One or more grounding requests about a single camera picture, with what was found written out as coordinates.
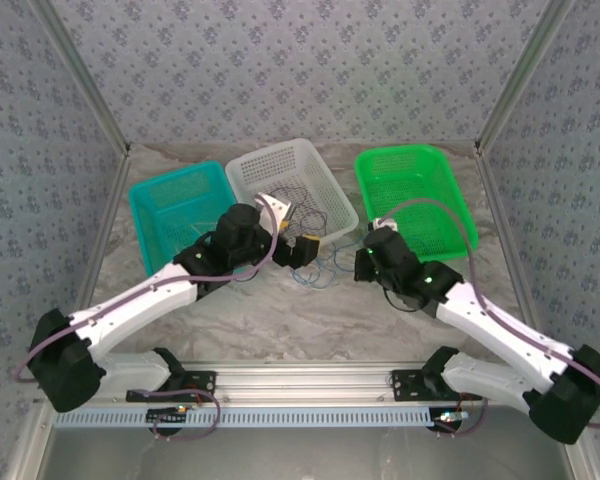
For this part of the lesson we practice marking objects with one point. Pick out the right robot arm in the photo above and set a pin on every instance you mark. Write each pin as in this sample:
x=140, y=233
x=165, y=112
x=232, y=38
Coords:
x=490, y=320

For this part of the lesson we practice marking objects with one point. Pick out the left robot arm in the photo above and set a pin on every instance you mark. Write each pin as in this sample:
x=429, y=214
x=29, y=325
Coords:
x=130, y=305

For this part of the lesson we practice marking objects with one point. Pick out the teal plastic basket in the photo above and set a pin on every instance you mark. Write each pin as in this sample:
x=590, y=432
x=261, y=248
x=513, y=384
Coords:
x=180, y=200

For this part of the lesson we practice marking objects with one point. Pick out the white plastic basket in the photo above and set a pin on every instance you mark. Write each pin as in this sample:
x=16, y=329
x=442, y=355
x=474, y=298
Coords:
x=280, y=160

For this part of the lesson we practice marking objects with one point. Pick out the green plastic basket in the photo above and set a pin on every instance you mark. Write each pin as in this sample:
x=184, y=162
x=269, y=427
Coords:
x=420, y=170

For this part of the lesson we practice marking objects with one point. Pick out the right small circuit board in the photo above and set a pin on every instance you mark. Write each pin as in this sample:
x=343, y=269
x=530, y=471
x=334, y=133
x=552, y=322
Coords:
x=450, y=417

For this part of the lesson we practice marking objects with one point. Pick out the small circuit board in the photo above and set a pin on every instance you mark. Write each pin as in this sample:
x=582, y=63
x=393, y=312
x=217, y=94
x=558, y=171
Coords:
x=450, y=417
x=167, y=415

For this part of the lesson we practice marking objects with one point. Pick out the left small circuit board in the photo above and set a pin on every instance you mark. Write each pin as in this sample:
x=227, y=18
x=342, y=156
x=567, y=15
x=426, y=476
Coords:
x=167, y=415

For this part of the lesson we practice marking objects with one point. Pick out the aluminium right side rail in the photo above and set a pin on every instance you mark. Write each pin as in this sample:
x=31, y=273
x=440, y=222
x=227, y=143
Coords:
x=505, y=225

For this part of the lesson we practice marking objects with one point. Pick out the aluminium rail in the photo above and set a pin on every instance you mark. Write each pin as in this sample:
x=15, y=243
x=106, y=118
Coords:
x=100, y=240
x=305, y=385
x=505, y=225

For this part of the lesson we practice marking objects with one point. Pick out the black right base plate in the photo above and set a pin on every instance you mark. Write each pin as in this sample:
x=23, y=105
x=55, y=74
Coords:
x=405, y=385

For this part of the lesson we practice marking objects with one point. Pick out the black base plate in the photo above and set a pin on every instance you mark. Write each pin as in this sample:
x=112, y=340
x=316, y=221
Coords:
x=200, y=385
x=405, y=385

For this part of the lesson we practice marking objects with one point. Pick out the aluminium front rail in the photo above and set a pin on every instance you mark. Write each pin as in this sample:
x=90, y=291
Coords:
x=305, y=385

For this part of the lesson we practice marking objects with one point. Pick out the aluminium left side rail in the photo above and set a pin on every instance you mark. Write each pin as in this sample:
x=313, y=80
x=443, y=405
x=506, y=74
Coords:
x=100, y=240

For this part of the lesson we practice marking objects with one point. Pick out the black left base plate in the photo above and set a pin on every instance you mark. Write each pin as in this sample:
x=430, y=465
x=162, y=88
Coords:
x=200, y=385

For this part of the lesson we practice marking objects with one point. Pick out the aluminium left corner post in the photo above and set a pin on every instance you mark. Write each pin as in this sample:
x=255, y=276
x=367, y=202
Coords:
x=85, y=85

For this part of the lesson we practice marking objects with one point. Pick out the aluminium corner post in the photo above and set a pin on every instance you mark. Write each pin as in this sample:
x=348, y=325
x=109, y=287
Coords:
x=85, y=85
x=525, y=70

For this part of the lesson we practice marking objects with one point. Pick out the aluminium right corner post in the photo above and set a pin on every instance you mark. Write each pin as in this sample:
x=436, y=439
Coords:
x=525, y=70

